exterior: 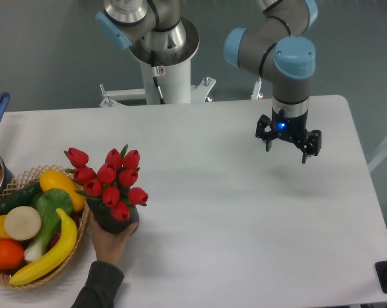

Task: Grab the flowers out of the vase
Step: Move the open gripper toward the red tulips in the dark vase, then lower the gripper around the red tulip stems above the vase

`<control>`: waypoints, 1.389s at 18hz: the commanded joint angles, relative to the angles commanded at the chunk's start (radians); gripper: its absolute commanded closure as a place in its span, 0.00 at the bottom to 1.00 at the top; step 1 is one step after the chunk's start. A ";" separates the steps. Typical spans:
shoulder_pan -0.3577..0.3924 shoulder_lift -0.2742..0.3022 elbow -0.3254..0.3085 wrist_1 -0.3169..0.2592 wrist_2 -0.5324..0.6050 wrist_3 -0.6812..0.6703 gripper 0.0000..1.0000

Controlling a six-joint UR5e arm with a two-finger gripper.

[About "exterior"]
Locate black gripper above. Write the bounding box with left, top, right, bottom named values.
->
left=255, top=110, right=322, bottom=164

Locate red tulip bouquet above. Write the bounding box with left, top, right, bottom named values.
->
left=64, top=145, right=149, bottom=222

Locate dark grey ribbed vase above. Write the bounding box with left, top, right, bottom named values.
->
left=85, top=198, right=139, bottom=234

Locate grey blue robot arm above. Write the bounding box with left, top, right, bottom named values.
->
left=96, top=1, right=322, bottom=157

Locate dark grey sleeved forearm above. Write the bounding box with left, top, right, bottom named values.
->
left=71, top=261, right=125, bottom=308

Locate person's hand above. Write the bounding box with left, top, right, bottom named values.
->
left=89, top=213, right=138, bottom=266

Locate yellow banana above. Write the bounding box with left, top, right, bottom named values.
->
left=9, top=208, right=78, bottom=286

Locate green bok choy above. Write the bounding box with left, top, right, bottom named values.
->
left=24, top=189, right=73, bottom=263

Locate woven wicker basket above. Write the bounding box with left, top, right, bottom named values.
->
left=0, top=165, right=90, bottom=290

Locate green cucumber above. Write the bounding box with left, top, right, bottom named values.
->
left=0, top=182, right=42, bottom=216

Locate beige round potato slice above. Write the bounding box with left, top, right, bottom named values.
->
left=4, top=206, right=42, bottom=241

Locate orange fruit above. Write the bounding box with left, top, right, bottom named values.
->
left=0, top=239, right=24, bottom=270

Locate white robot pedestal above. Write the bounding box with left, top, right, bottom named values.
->
left=99, top=59, right=216, bottom=107

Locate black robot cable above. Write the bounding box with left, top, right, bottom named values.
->
left=150, top=50, right=166, bottom=105

